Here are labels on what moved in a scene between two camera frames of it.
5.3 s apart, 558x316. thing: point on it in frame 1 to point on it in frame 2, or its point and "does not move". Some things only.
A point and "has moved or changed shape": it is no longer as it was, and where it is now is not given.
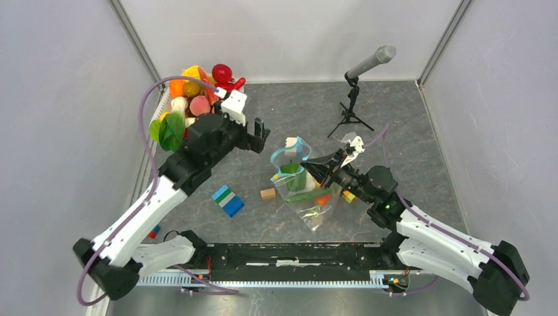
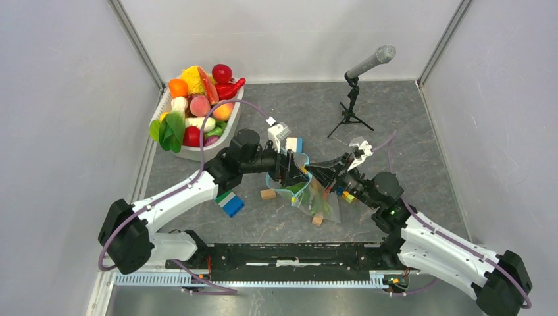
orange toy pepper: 177,87 does not move
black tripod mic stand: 349,116 does not move
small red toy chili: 231,85 does not move
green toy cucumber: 308,195 to 326,205
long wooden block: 268,193 does not move
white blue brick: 294,144 does not move
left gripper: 254,141 to 286,169
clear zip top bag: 303,191 has moved or changed shape
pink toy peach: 199,105 does not move
